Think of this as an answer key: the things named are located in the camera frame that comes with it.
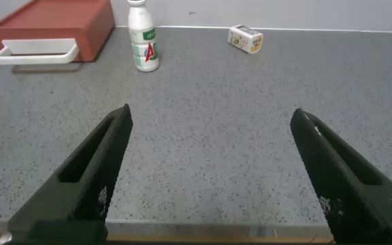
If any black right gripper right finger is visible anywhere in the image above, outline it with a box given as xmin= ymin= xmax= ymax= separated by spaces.
xmin=290 ymin=108 xmax=392 ymax=245

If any red drawer cabinet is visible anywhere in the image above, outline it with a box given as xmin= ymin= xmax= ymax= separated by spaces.
xmin=0 ymin=0 xmax=116 ymax=63

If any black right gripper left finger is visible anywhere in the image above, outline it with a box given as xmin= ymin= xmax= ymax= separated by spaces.
xmin=0 ymin=103 xmax=134 ymax=245

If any small white drink carton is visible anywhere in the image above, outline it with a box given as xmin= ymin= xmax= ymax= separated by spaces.
xmin=227 ymin=24 xmax=264 ymax=54

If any red drawer box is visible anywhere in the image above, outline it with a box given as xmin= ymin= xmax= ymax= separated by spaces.
xmin=0 ymin=37 xmax=80 ymax=65

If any white milk bottle green label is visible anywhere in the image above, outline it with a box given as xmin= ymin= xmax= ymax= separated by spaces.
xmin=127 ymin=0 xmax=160 ymax=73

